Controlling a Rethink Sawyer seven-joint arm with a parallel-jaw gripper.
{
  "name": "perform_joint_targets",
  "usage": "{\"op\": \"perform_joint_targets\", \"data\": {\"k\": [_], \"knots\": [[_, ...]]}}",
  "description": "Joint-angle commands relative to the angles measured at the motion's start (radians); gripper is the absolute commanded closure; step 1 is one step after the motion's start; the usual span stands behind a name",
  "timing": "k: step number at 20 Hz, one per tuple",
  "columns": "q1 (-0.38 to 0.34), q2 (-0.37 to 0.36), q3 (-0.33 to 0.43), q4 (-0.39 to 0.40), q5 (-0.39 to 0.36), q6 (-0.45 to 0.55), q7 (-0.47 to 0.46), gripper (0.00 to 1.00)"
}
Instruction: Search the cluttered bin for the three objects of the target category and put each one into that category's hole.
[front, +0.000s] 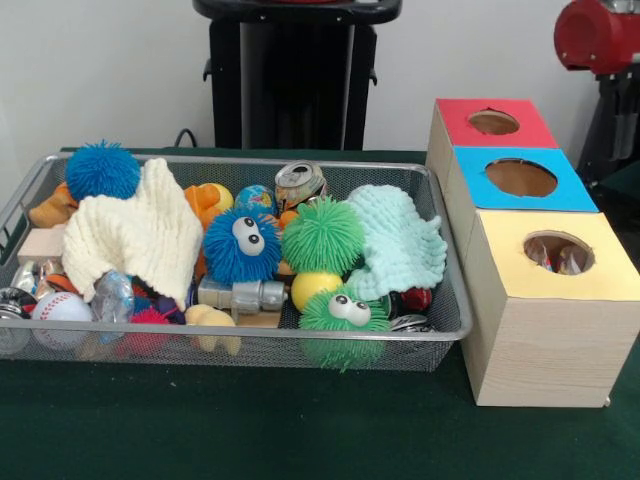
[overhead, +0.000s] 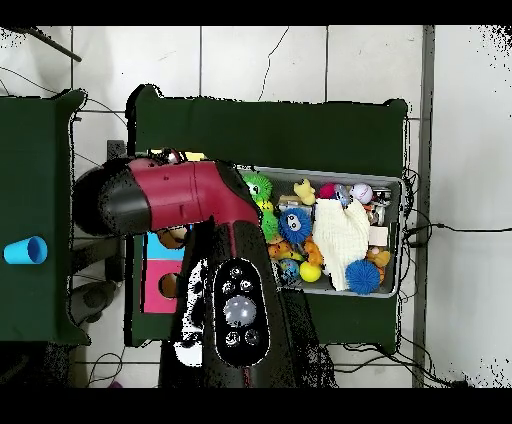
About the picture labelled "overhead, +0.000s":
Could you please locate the cream knitted cloth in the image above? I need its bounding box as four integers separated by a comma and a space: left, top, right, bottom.
311, 198, 372, 292

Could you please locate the shallow grey mesh bin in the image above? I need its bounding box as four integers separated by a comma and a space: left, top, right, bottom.
235, 163, 403, 299

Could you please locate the wooden box with three holes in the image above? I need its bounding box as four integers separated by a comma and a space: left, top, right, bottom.
141, 149, 211, 315

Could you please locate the green spiky googly-eyed ball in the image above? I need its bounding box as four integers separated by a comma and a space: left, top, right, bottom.
242, 173, 274, 201

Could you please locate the blue spiky googly-eyed ball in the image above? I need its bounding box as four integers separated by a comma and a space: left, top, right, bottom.
278, 206, 314, 245
344, 258, 382, 296

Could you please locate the yellow foam toy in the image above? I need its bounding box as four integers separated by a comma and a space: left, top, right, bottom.
292, 178, 318, 206

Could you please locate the globe print ball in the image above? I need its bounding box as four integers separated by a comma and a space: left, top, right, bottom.
279, 258, 301, 281

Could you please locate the dark green table cloth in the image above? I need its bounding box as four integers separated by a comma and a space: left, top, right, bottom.
0, 89, 91, 345
125, 83, 409, 353

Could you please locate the white baseball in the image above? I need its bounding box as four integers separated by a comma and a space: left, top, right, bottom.
348, 182, 374, 205

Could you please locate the black upright panel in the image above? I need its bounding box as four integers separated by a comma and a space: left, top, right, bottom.
105, 139, 127, 281

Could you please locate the grey stand foot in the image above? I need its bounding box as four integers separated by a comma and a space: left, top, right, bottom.
69, 279, 117, 325

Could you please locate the blue round object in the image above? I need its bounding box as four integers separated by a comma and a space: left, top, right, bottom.
3, 235, 48, 265

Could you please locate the dark rod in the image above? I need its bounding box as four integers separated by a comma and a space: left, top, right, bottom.
11, 25, 83, 63

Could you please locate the black power cable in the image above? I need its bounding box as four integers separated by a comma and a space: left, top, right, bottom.
407, 222, 512, 235

